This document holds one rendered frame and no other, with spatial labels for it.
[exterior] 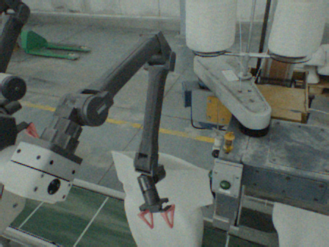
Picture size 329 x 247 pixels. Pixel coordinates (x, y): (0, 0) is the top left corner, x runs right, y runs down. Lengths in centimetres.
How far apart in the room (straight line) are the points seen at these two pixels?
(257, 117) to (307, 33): 26
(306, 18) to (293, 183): 44
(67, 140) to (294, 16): 67
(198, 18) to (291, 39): 27
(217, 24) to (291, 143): 42
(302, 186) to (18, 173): 68
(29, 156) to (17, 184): 6
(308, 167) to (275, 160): 8
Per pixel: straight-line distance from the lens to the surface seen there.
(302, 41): 88
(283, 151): 82
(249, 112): 82
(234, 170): 75
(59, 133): 63
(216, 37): 89
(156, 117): 93
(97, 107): 66
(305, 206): 110
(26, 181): 60
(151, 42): 88
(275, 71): 115
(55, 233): 193
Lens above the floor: 187
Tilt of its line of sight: 36 degrees down
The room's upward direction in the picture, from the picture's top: 5 degrees counter-clockwise
